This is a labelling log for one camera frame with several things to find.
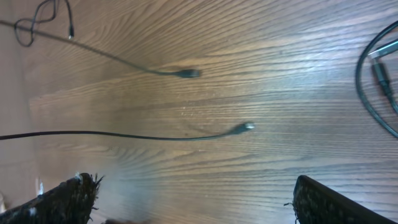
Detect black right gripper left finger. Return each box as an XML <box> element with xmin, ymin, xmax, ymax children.
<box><xmin>1</xmin><ymin>173</ymin><xmax>103</xmax><ymax>224</ymax></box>

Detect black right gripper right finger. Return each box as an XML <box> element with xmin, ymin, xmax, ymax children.
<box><xmin>292</xmin><ymin>175</ymin><xmax>397</xmax><ymax>224</ymax></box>

